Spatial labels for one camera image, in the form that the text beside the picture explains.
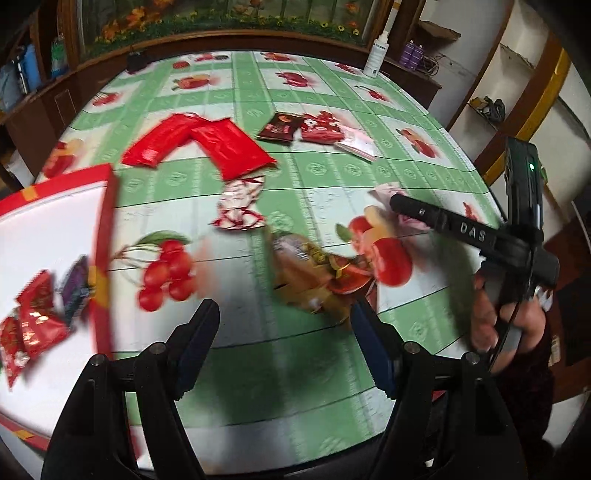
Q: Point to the flower painted glass panel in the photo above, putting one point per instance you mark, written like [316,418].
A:
[231,10]

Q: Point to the person's right forearm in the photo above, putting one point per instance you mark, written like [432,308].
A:
[526,397]

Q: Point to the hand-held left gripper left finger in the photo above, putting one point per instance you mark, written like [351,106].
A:
[199,344]

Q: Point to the blue thermos jug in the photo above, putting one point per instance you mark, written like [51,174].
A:
[30,68]

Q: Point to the green fruit print tablecloth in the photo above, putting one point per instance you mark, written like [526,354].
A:
[295,198]

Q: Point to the golden brown snack packet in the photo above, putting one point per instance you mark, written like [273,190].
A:
[304,272]

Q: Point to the white spray bottle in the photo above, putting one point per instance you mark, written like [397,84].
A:
[376,53]

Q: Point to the small black box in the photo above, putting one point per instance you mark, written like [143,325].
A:
[136,61]

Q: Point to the purple bottle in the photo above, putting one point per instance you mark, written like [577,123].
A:
[419,56]
[406,54]

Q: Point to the dark maroon snack packet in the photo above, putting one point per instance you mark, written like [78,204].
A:
[279,128]

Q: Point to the green packet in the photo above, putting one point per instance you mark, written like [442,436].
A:
[58,56]

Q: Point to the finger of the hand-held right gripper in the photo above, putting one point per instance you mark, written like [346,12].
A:
[443,222]

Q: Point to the long red snack packet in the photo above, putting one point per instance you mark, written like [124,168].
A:
[157,141]
[233,147]

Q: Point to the red white snack packet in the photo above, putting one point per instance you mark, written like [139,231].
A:
[240,205]

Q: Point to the pink snack packet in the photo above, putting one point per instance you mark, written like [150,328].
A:
[385,191]

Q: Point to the grey kettle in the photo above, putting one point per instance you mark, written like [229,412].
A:
[9,88]

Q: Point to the pale pink white packet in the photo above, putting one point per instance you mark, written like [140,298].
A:
[358,145]

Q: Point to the red flowered snack packet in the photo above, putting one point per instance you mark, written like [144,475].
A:
[323,127]

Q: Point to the red gift box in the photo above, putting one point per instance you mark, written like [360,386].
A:
[46,230]

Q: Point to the purple snack packet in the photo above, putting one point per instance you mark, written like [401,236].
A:
[76,288]

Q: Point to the yellow black tool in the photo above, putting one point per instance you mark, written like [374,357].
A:
[490,107]

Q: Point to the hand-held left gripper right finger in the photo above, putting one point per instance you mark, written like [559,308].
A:
[375,355]

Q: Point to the person's right hand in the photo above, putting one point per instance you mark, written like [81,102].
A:
[485,318]

